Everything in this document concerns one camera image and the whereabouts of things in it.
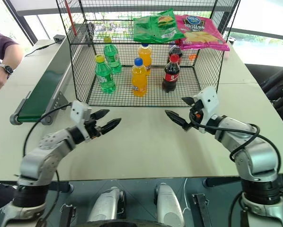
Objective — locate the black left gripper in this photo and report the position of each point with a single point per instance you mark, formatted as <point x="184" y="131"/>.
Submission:
<point x="94" y="128"/>

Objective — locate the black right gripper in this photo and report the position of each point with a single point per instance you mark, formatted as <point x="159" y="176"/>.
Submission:
<point x="195" y="118"/>

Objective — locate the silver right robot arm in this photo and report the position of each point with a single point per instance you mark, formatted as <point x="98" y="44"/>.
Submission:
<point x="252" y="151"/>

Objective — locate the person's forearm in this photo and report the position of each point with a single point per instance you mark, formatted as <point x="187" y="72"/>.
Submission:
<point x="13" y="54"/>

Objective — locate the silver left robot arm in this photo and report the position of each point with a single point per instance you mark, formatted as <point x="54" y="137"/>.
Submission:
<point x="46" y="142"/>

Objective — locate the green conveyor belt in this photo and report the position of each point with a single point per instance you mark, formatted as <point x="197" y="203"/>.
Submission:
<point x="45" y="89"/>

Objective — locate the cola bottle red cap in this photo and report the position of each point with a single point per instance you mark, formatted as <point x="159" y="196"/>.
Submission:
<point x="175" y="50"/>
<point x="171" y="75"/>

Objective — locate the green soda bottle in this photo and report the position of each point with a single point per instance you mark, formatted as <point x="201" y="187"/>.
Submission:
<point x="112" y="56"/>
<point x="104" y="78"/>

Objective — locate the orange soda bottle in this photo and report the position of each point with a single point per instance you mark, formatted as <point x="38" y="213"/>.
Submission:
<point x="139" y="80"/>
<point x="145" y="55"/>

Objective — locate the small orange object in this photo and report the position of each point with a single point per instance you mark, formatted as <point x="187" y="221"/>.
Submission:
<point x="192" y="56"/>

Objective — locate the pink chips bag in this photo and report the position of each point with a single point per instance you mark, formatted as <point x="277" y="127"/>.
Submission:
<point x="200" y="33"/>

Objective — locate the silver left robot leg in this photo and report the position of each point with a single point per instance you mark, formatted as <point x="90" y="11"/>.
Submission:
<point x="106" y="203"/>

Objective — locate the silver robot leg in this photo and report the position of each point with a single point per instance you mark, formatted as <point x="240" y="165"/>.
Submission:
<point x="106" y="203"/>
<point x="167" y="205"/>

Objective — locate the green chips bag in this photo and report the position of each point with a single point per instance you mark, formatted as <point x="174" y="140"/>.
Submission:
<point x="155" y="28"/>

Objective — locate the black power adapter box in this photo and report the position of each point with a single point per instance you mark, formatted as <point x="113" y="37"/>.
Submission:
<point x="59" y="38"/>

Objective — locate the black chair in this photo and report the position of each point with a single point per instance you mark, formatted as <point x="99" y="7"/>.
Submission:
<point x="276" y="87"/>

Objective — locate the silver right robot leg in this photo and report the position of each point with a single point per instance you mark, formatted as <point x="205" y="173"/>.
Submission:
<point x="167" y="205"/>

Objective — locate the black table foot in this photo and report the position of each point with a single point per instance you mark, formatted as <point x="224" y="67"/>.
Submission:
<point x="203" y="210"/>
<point x="67" y="216"/>

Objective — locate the red pole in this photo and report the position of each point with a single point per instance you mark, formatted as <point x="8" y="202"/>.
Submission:
<point x="71" y="19"/>

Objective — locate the silver wristwatch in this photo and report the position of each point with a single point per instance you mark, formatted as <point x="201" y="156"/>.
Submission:
<point x="7" y="69"/>

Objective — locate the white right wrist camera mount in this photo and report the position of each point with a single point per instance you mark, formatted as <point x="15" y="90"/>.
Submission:
<point x="209" y="101"/>

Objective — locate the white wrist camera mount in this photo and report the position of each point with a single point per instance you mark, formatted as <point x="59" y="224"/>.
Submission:
<point x="78" y="111"/>
<point x="209" y="101"/>

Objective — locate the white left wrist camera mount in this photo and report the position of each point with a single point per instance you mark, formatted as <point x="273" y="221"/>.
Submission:
<point x="78" y="111"/>

